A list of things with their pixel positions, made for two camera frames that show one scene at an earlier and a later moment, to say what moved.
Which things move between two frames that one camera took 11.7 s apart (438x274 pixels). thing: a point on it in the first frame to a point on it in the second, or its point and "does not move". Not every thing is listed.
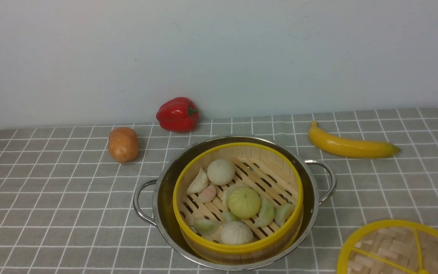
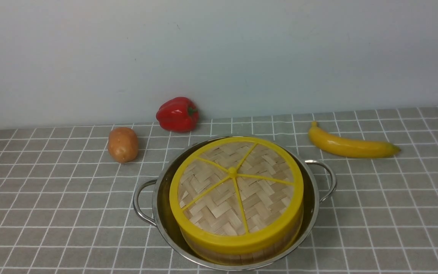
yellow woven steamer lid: [408, 246] to [237, 193]
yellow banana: [348, 148] does not move
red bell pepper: [179, 115] does not move
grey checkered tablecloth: [53, 199] does not move
